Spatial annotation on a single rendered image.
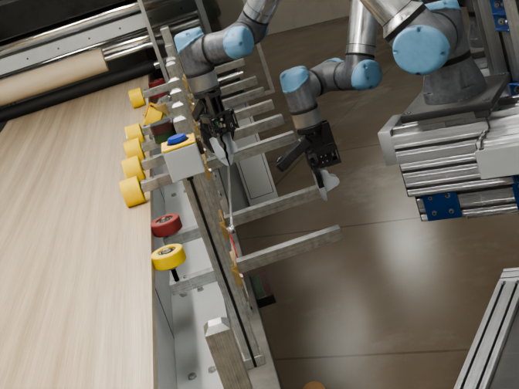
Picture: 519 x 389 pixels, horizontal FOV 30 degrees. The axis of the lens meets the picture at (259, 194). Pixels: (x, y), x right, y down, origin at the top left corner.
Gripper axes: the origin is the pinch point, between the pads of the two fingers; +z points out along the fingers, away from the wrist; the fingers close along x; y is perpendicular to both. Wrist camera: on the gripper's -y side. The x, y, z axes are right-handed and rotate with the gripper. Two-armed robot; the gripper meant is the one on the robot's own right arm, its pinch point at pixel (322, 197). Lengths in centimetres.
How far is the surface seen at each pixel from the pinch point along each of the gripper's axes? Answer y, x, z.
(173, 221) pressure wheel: -39.5, -3.3, -8.0
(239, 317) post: -29, -58, 0
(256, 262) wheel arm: -22.4, -26.6, 1.5
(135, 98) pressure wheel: -50, 171, -12
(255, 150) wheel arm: -12.6, 23.4, -12.1
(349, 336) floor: 1, 80, 83
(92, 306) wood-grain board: -60, -44, -8
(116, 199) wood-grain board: -57, 38, -8
